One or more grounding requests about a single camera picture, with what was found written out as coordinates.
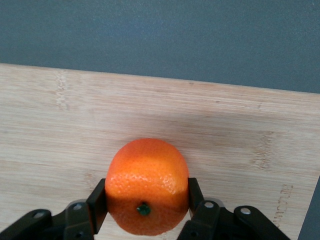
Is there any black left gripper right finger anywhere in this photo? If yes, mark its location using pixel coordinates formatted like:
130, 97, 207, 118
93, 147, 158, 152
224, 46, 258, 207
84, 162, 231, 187
174, 176, 292, 240

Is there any wooden cutting board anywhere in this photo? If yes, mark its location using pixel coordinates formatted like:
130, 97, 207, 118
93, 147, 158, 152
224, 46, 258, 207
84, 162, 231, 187
0, 62, 320, 240

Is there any orange fruit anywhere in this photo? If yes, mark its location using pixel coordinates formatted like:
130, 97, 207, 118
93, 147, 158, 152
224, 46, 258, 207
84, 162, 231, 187
104, 137, 190, 237

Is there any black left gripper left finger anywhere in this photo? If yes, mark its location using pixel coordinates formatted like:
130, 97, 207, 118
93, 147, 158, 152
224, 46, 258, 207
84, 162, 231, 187
0, 177, 109, 240

